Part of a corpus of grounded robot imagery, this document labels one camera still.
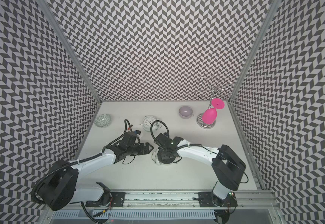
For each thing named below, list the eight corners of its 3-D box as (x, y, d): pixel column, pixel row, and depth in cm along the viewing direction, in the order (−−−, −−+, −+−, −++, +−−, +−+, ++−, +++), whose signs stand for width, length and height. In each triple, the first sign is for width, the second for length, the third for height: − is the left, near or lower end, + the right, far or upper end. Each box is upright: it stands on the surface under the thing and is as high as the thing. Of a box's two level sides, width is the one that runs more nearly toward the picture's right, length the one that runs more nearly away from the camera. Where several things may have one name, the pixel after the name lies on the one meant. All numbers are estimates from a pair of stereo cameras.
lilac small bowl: (178, 118, 108) (179, 114, 104) (178, 110, 114) (178, 106, 110) (192, 118, 108) (193, 114, 104) (191, 110, 114) (192, 106, 110)
